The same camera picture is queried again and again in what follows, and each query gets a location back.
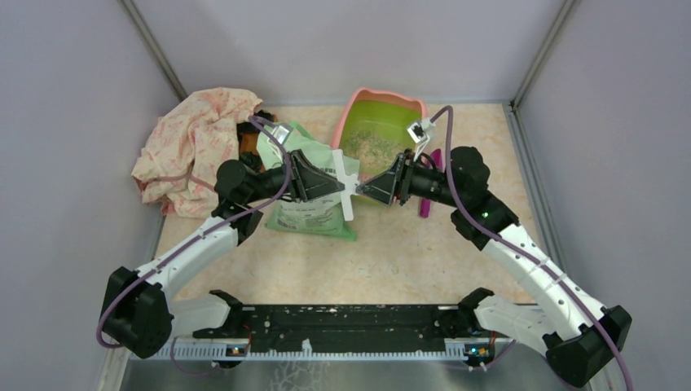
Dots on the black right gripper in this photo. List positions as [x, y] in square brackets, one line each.
[383, 187]

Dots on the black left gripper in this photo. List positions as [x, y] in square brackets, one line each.
[310, 182]

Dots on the green cat litter bag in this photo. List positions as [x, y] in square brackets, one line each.
[323, 216]

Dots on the magenta plastic litter scoop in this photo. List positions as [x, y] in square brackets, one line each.
[435, 161]

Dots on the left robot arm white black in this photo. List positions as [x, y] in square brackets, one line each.
[189, 253]

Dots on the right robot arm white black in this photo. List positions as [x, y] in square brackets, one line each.
[518, 248]

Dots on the pink green litter box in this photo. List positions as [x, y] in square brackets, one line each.
[373, 128]

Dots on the brown wooden tray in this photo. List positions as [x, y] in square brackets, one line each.
[247, 136]

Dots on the pink floral crumpled cloth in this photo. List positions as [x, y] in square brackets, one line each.
[178, 164]

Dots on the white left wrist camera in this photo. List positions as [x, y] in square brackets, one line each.
[281, 132]

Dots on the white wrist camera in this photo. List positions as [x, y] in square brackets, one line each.
[421, 133]
[281, 132]

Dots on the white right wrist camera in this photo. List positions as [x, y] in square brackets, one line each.
[421, 133]

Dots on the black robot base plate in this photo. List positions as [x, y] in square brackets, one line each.
[350, 329]

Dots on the aluminium frame rail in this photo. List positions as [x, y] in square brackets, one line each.
[145, 326]

